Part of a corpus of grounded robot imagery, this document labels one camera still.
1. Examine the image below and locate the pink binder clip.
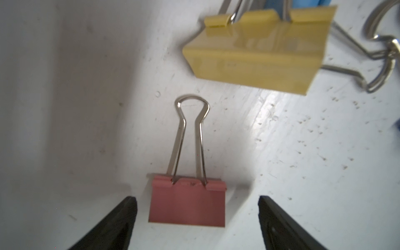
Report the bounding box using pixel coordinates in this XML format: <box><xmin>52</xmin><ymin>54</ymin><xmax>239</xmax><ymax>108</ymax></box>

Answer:
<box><xmin>149</xmin><ymin>95</ymin><xmax>227</xmax><ymax>228</ymax></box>

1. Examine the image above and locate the blue binder clip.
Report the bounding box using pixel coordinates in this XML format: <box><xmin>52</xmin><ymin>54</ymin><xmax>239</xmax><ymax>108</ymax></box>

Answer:
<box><xmin>218</xmin><ymin>0</ymin><xmax>332</xmax><ymax>23</ymax></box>

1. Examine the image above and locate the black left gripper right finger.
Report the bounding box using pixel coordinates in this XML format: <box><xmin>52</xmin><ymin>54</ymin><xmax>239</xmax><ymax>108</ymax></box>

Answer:
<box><xmin>258</xmin><ymin>196</ymin><xmax>325</xmax><ymax>250</ymax></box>

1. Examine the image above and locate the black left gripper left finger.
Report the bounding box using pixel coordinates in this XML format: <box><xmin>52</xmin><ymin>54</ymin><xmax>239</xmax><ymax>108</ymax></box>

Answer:
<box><xmin>70</xmin><ymin>196</ymin><xmax>138</xmax><ymax>250</ymax></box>

